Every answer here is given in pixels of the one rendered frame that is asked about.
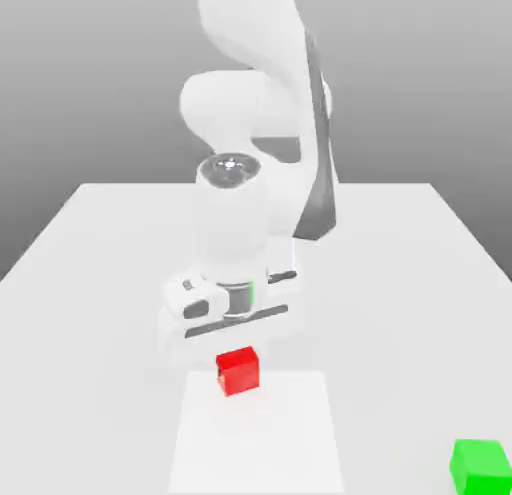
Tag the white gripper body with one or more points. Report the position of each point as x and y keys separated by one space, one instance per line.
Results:
x=240 y=324

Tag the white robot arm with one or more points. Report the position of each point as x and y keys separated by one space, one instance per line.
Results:
x=236 y=223

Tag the small red cube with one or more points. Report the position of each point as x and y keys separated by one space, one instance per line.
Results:
x=238 y=372

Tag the small green cube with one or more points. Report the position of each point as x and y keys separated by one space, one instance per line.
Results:
x=480 y=469

